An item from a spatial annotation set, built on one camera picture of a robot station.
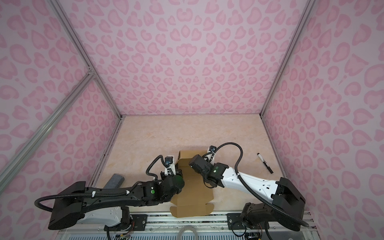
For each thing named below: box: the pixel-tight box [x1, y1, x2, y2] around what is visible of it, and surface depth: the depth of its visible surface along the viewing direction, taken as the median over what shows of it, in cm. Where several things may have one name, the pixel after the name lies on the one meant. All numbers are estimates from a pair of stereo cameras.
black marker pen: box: [257, 152, 274, 174], surface depth 94 cm
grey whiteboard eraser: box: [103, 173, 125, 189], surface depth 86 cm
